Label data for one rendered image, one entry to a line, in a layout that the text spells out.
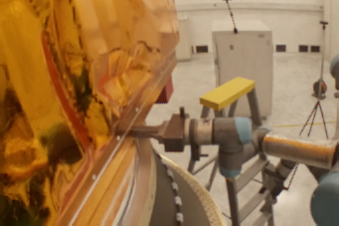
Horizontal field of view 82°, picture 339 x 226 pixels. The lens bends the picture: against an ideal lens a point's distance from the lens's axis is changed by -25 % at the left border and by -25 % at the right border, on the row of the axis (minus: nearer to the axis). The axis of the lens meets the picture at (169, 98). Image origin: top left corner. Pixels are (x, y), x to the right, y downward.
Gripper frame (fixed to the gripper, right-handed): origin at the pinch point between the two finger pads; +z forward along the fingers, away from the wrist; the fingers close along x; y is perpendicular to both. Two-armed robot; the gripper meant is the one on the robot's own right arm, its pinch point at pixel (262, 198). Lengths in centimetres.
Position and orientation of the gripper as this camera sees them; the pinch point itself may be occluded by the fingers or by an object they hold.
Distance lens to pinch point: 112.1
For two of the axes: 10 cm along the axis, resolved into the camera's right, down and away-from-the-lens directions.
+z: -3.0, 8.8, 3.7
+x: 2.4, -3.1, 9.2
